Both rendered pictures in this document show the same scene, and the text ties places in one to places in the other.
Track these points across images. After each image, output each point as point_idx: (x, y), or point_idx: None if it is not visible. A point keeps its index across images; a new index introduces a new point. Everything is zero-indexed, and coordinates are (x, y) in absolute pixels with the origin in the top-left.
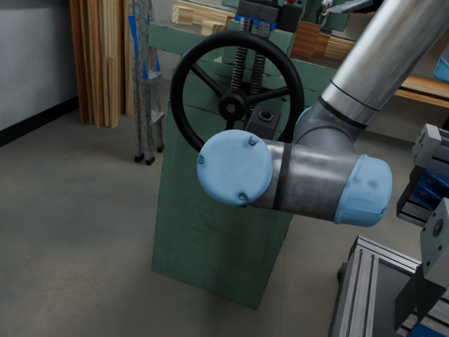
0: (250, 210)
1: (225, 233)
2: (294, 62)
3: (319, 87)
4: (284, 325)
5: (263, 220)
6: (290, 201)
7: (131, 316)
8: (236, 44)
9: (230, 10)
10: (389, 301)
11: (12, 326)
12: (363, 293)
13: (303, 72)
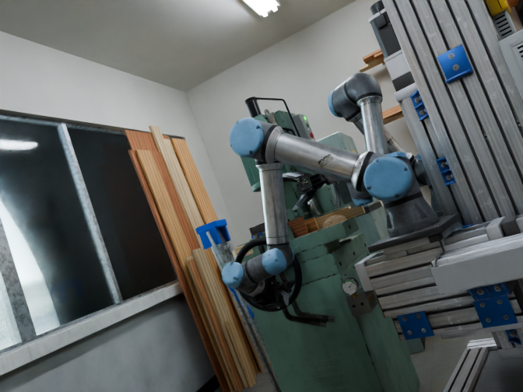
0: (335, 347)
1: (331, 378)
2: (296, 239)
3: (315, 244)
4: None
5: (347, 349)
6: (252, 274)
7: None
8: (250, 247)
9: None
10: (495, 370)
11: None
12: (465, 372)
13: (303, 242)
